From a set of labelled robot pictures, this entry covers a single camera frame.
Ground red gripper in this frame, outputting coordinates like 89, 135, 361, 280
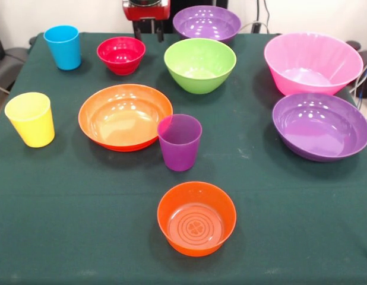
123, 0, 172, 42

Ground red small bowl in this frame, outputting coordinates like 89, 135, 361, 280
96, 36, 147, 76

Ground purple rounded deep bowl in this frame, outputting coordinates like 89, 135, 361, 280
172, 5, 242, 42

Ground purple plastic cup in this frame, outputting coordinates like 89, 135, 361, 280
157, 113, 203, 172

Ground orange small bowl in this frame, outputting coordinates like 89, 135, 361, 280
156, 181, 238, 258

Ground green bowl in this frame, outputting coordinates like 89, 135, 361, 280
163, 37, 238, 95

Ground blue plastic cup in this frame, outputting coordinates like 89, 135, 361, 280
43, 24, 83, 71

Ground orange wide shallow bowl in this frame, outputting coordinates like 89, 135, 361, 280
78, 83, 174, 153

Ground black office chair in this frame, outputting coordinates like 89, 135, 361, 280
0, 20, 31, 122

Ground yellow plastic cup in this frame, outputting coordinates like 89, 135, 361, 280
4, 91, 56, 148

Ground pink large bowl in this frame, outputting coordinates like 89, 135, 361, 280
263, 31, 365, 97

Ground purple wide shallow bowl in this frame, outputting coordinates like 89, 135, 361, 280
271, 92, 367, 163

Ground dark green table cloth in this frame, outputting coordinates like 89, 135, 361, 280
0, 31, 367, 285

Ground black hanging cable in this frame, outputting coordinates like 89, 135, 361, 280
262, 0, 271, 32

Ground grey blue cable bundle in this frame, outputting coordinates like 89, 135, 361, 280
349, 59, 367, 127

